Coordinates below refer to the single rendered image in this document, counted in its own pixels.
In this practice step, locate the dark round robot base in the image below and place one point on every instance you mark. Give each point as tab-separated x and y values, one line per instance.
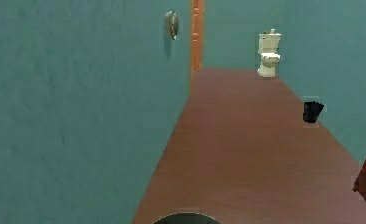
187	219

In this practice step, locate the white toilet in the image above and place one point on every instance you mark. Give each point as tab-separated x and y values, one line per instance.
269	53

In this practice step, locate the black waste bin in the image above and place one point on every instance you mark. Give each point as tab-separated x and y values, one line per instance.
312	112

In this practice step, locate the grey wall fixture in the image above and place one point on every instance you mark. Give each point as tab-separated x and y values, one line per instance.
171	24

